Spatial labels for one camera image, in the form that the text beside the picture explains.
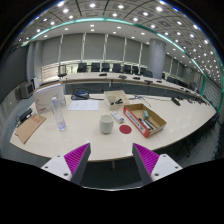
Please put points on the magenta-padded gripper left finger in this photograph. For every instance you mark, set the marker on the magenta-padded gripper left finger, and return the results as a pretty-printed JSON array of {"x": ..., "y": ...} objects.
[{"x": 76, "y": 156}]

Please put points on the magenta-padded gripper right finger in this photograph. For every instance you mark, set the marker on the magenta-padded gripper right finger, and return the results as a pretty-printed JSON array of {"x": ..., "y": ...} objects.
[{"x": 146, "y": 157}]

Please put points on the clear plastic water bottle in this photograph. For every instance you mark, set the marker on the clear plastic water bottle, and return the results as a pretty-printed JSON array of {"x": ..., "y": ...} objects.
[{"x": 58, "y": 116}]

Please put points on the silver black marker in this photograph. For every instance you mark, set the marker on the silver black marker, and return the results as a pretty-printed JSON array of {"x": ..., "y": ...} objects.
[{"x": 144, "y": 124}]

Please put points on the black pen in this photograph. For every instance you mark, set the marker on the black pen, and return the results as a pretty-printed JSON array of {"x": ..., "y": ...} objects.
[{"x": 151, "y": 124}]

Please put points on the flat round red coaster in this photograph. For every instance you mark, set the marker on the flat round red coaster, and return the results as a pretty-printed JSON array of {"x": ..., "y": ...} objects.
[{"x": 125, "y": 129}]

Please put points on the red-sided open cardboard box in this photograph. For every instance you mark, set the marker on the red-sided open cardboard box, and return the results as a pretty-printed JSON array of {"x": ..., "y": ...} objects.
[{"x": 135, "y": 121}]

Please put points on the teal whiteboard eraser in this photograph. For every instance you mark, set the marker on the teal whiteboard eraser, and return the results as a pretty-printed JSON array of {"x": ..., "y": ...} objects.
[{"x": 145, "y": 114}]

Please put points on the white ceramic mug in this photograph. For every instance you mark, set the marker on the white ceramic mug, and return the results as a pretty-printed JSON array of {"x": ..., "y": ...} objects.
[{"x": 106, "y": 125}]

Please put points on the white remote control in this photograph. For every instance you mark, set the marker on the white remote control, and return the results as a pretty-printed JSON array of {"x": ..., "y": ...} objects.
[{"x": 117, "y": 117}]

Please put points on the white printed paper sheet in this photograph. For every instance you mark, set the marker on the white printed paper sheet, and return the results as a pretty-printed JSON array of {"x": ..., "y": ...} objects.
[{"x": 83, "y": 105}]

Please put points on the brown kraft paper envelope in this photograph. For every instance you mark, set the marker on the brown kraft paper envelope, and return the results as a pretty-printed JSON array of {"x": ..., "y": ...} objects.
[{"x": 29, "y": 128}]

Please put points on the black desk phone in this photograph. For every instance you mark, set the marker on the black desk phone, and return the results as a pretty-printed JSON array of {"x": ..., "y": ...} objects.
[{"x": 80, "y": 95}]

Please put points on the black table microphone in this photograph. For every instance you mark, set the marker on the black table microphone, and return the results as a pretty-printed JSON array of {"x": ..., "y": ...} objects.
[{"x": 175, "y": 101}]

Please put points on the white printed paper carton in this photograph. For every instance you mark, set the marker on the white printed paper carton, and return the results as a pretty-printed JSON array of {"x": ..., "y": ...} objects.
[{"x": 48, "y": 98}]

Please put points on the beige open cardboard organizer box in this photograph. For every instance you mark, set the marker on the beige open cardboard organizer box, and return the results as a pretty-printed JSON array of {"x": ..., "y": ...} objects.
[{"x": 115, "y": 95}]

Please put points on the long curved conference desk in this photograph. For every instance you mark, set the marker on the long curved conference desk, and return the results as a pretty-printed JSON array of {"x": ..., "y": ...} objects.
[{"x": 100, "y": 87}]

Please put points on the grey boxy monitor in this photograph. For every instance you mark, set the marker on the grey boxy monitor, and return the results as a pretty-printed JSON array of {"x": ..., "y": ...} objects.
[{"x": 26, "y": 90}]

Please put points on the row of black office chairs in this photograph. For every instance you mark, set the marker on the row of black office chairs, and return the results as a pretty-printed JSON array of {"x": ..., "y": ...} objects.
[{"x": 106, "y": 67}]

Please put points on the recessed ceiling lights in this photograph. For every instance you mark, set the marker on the recessed ceiling lights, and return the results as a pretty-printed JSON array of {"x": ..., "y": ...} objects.
[{"x": 92, "y": 5}]

